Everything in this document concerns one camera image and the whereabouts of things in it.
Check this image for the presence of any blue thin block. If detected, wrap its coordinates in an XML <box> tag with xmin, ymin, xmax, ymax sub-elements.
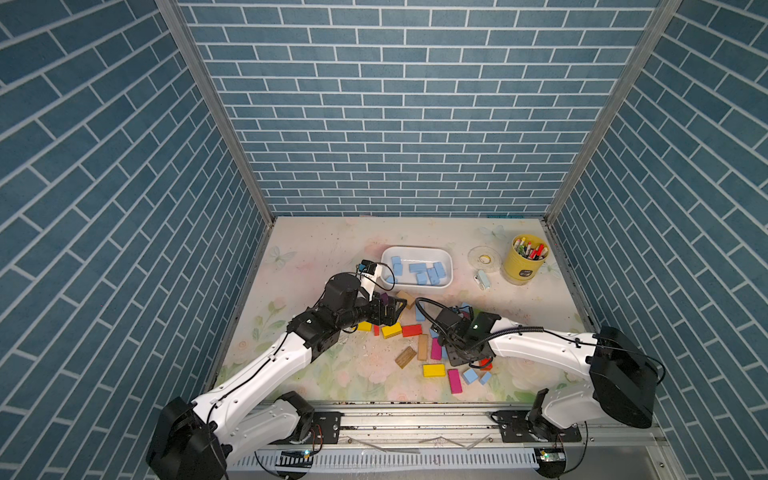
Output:
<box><xmin>427</xmin><ymin>268</ymin><xmax>441</xmax><ymax>286</ymax></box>

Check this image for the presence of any yellow large block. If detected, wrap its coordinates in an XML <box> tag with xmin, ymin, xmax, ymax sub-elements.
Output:
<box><xmin>381</xmin><ymin>323</ymin><xmax>402</xmax><ymax>339</ymax></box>

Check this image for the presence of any magenta block bottom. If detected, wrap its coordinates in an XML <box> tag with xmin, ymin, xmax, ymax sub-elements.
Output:
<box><xmin>447</xmin><ymin>369</ymin><xmax>463</xmax><ymax>395</ymax></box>

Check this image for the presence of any tan wooden block upper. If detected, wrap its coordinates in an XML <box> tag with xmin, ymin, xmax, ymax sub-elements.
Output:
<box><xmin>397</xmin><ymin>290</ymin><xmax>414</xmax><ymax>309</ymax></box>

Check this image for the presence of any tan upright wooden block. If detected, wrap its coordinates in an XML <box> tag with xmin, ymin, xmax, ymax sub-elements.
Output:
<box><xmin>417</xmin><ymin>334</ymin><xmax>430</xmax><ymax>362</ymax></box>

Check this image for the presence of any yellow block bottom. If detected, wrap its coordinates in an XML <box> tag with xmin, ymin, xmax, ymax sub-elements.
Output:
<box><xmin>422</xmin><ymin>364</ymin><xmax>446</xmax><ymax>378</ymax></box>

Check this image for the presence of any white rectangular plastic tray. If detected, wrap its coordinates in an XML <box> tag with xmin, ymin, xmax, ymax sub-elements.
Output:
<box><xmin>380</xmin><ymin>246</ymin><xmax>453</xmax><ymax>289</ymax></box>

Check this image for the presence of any aluminium mounting rail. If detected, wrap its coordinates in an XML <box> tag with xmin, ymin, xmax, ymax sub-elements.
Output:
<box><xmin>170</xmin><ymin>400</ymin><xmax>661</xmax><ymax>452</ymax></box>

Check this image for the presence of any brown grained wooden block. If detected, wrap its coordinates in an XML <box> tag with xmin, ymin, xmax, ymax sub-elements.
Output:
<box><xmin>395</xmin><ymin>346</ymin><xmax>417</xmax><ymax>369</ymax></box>

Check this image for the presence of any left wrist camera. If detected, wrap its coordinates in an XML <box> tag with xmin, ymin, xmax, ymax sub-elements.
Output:
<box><xmin>357</xmin><ymin>260</ymin><xmax>381</xmax><ymax>294</ymax></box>

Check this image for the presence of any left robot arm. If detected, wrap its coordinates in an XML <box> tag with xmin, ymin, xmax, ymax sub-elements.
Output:
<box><xmin>146</xmin><ymin>273</ymin><xmax>407</xmax><ymax>479</ymax></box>

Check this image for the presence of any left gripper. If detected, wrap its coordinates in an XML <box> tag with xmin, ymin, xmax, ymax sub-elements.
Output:
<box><xmin>334</xmin><ymin>289</ymin><xmax>407</xmax><ymax>331</ymax></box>

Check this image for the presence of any yellow pen holder cup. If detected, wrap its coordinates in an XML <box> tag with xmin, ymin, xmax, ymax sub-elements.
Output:
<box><xmin>501</xmin><ymin>234</ymin><xmax>550</xmax><ymax>285</ymax></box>

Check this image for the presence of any clear tape roll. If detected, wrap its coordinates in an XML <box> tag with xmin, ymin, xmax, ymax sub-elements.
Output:
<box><xmin>467</xmin><ymin>246</ymin><xmax>502</xmax><ymax>273</ymax></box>

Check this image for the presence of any magenta upright block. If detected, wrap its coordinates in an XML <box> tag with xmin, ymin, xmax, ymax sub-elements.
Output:
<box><xmin>430</xmin><ymin>338</ymin><xmax>443</xmax><ymax>361</ymax></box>

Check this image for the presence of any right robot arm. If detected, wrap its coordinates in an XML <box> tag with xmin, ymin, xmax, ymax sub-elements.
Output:
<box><xmin>425</xmin><ymin>308</ymin><xmax>664</xmax><ymax>441</ymax></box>

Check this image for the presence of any red long block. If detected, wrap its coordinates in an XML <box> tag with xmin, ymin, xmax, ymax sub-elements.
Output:
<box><xmin>401</xmin><ymin>325</ymin><xmax>423</xmax><ymax>338</ymax></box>

